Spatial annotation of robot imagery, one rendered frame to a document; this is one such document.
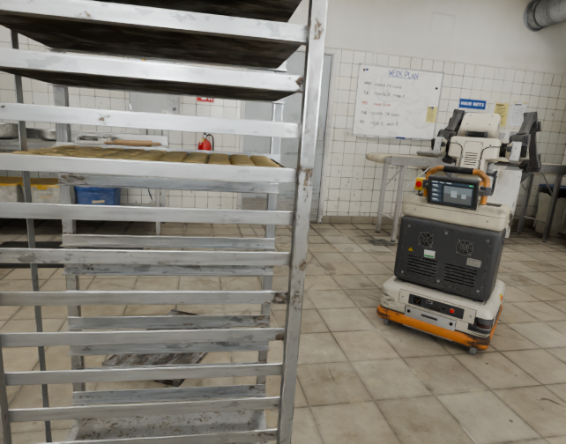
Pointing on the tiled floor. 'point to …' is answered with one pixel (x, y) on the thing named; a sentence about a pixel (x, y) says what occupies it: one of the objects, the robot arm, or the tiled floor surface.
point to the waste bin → (548, 208)
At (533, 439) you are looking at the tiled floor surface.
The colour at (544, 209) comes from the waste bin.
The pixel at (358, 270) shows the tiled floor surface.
